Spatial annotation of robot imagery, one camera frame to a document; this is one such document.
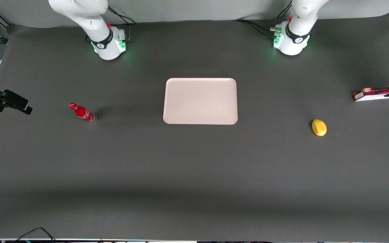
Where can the red cookie box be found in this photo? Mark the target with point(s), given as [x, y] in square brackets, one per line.
[370, 94]

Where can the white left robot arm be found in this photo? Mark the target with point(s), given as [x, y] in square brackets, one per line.
[294, 37]

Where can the pink rectangular plastic tray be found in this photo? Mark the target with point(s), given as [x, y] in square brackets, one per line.
[194, 101]

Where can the dark grey table mat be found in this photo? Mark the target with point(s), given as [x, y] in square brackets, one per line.
[194, 168]

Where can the yellow lemon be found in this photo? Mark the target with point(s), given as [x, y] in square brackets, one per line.
[319, 128]

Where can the red cola bottle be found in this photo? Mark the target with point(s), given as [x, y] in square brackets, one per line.
[81, 112]

